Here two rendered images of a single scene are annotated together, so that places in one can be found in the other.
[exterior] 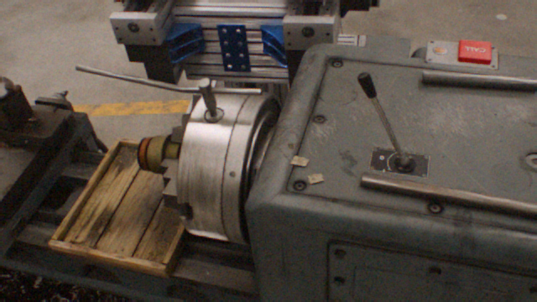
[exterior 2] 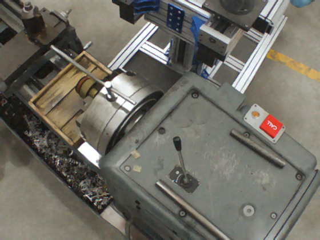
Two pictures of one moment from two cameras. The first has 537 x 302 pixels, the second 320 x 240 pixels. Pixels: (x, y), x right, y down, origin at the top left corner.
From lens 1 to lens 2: 0.49 m
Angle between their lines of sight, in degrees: 21
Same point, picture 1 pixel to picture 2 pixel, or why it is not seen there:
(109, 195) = (65, 85)
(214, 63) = (162, 19)
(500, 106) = (258, 169)
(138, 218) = (73, 107)
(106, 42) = not seen: outside the picture
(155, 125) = not seen: hidden behind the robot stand
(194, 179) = (89, 125)
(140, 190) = not seen: hidden behind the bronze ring
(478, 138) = (232, 184)
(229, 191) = (103, 141)
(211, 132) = (106, 107)
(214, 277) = (95, 159)
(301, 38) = (208, 40)
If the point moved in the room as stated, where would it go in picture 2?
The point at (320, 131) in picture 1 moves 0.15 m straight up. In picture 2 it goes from (157, 139) to (159, 118)
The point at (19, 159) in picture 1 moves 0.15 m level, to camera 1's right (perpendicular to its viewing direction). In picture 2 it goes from (30, 49) to (57, 58)
